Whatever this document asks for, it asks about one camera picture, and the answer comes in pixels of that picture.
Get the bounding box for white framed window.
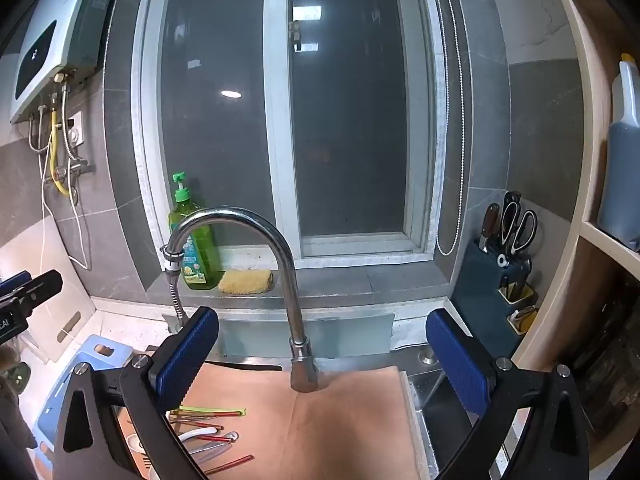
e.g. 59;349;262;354
131;0;447;262

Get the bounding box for white wall outlet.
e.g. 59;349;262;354
67;111;89;147

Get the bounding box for dark blue knife block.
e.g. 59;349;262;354
452;237;540;335

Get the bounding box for dark bag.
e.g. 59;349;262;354
570;270;640;443

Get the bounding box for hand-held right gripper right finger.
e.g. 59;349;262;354
425;308;591;480

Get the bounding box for braided metal hose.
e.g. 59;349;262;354
61;85;84;163
27;110;51;154

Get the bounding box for chrome kitchen faucet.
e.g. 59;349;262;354
160;205;321;394

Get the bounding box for white water heater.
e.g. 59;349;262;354
10;0;126;125

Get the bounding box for white plastic spoon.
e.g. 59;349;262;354
177;427;217;444

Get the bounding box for green dish soap bottle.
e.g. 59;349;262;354
168;172;227;291

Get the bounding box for white cable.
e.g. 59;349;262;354
41;125;93;273

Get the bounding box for dark liquid plastic jug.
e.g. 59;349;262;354
597;53;640;254

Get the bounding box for blue plastic basket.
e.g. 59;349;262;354
36;334;149;462

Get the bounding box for chrome flexible faucet sprayer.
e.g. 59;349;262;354
160;246;190;333

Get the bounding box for wooden shelf unit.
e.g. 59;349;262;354
510;0;640;480

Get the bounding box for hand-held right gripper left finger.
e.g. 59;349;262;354
52;306;221;480

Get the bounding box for white cutting board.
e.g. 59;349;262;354
15;241;97;364

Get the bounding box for orange mat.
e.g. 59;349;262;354
115;361;432;480

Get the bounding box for brown handled knife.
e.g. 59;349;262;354
478;203;501;254

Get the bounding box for yellow gas hose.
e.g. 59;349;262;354
49;109;72;197

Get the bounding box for red plastic chopstick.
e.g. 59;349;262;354
204;454;254;477
169;416;224;431

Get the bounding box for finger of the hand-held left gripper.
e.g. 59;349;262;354
0;271;32;295
15;269;63;313

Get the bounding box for black handled scissors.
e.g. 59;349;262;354
511;209;539;257
500;191;522;252

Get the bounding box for green plastic chopstick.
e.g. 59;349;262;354
170;406;248;418

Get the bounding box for red clear chopstick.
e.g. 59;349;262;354
189;431;241;447

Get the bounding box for bead chain cord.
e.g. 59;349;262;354
429;0;474;257

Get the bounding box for yellow sponge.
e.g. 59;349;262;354
218;268;275;295

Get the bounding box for metal water valve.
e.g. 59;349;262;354
54;159;95;182

